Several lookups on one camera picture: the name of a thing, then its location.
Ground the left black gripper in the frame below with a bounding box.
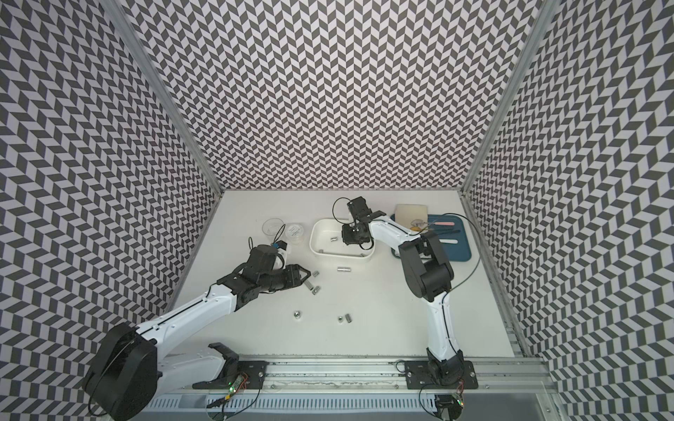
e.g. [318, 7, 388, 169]
[259, 263, 312, 292]

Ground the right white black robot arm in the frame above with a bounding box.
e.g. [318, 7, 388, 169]
[342, 196, 465, 386]

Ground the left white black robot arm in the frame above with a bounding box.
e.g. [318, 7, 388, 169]
[82, 243, 312, 420]

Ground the white plastic storage box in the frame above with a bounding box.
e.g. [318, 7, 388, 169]
[310, 219, 375, 261]

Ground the clear plastic lid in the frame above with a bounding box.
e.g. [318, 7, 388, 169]
[284, 223, 305, 244]

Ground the beige cloth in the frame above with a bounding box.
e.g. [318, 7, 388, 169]
[392, 203, 428, 231]

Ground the clear plastic cup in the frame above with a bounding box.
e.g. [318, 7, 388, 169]
[262, 218, 286, 244]

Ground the blue tray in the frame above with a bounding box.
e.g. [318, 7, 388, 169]
[389, 213, 473, 262]

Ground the gold black handled spoon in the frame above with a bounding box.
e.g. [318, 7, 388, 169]
[412, 226, 461, 235]

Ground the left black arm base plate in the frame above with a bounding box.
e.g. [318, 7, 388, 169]
[192, 342, 269, 390]

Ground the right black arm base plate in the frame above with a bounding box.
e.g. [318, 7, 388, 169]
[401, 360, 479, 390]

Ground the aluminium front rail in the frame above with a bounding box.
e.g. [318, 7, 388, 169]
[157, 356, 556, 395]

